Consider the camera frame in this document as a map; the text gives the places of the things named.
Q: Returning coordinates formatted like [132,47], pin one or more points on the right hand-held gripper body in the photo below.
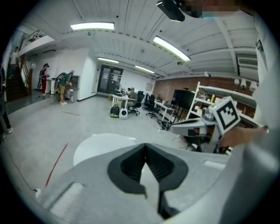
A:
[225,116]

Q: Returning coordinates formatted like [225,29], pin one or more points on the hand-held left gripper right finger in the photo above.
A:
[197,179]

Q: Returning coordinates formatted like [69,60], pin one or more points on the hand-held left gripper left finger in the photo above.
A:
[92,197]

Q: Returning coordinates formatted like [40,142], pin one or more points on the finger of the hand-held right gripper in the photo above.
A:
[186,127]

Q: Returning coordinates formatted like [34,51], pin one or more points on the person's right forearm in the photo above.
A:
[254,134]

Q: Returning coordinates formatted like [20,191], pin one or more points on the person's right hand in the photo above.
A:
[229,137]

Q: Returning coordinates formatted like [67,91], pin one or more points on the white shelving rack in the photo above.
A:
[210,102]

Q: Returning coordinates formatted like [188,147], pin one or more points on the white office desk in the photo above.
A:
[166,109]
[119,98]

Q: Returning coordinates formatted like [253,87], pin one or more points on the black monitor screen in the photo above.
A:
[183,99]

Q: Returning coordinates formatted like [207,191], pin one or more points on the person's white shirt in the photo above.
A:
[262,122]

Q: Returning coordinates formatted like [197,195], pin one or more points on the white hanging lamp cluster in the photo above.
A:
[246,84]

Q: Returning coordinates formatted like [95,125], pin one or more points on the black office chair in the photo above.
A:
[136,105]
[145,101]
[153,106]

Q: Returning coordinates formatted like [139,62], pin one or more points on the red floor tape strip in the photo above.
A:
[55,165]

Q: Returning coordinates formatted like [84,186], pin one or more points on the round white table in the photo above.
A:
[98,146]

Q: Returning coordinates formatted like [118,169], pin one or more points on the white carrier backpack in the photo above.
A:
[123,113]

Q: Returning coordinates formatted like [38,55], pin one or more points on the long ceiling light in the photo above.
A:
[92,26]
[170,48]
[144,69]
[107,60]

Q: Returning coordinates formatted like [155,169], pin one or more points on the black and green backpack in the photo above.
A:
[114,112]

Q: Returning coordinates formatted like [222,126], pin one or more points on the black glass double door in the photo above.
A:
[110,79]

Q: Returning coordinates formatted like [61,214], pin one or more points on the grey cabinet counter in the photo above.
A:
[74,89]

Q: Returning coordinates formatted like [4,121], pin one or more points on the wooden staircase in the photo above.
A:
[16,83]

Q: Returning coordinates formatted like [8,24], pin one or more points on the white wall air conditioner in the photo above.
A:
[248,63]

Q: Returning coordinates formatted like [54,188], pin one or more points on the black head-worn camera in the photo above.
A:
[171,9]

